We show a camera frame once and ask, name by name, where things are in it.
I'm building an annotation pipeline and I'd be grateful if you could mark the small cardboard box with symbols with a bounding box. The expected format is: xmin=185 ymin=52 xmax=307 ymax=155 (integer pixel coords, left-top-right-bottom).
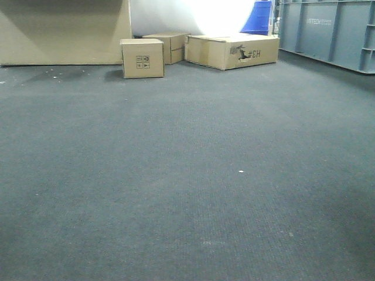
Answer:
xmin=120 ymin=39 xmax=165 ymax=78

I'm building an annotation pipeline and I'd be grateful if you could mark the flat wide cardboard box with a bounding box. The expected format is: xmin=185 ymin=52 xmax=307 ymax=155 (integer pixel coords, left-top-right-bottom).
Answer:
xmin=185 ymin=33 xmax=279 ymax=70

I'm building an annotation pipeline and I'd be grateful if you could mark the small cardboard box behind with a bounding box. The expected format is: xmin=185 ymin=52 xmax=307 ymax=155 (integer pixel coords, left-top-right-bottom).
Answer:
xmin=143 ymin=32 xmax=190 ymax=65

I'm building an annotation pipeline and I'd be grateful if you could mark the blue plastic bin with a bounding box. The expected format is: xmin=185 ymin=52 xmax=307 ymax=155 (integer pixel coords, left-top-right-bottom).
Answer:
xmin=240 ymin=1 xmax=273 ymax=36

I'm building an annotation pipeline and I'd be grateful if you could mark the grey plastic crate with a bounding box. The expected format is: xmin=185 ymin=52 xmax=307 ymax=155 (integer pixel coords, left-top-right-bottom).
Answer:
xmin=279 ymin=1 xmax=374 ymax=74

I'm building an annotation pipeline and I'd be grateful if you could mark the huge cardboard box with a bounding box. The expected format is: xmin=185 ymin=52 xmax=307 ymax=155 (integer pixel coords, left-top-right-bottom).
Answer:
xmin=1 ymin=0 xmax=132 ymax=66

